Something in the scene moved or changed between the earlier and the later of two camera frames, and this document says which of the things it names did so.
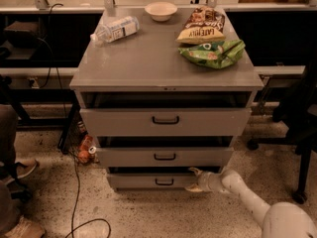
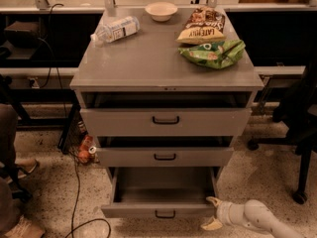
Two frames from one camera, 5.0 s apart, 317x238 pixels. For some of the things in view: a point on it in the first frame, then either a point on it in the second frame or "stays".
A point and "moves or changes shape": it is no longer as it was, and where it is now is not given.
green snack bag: (216, 56) stays
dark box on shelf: (22, 34) stays
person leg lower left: (10, 212) stays
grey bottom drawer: (151, 180) moves or changes shape
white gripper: (206, 181) → (225, 212)
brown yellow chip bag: (204, 25) stays
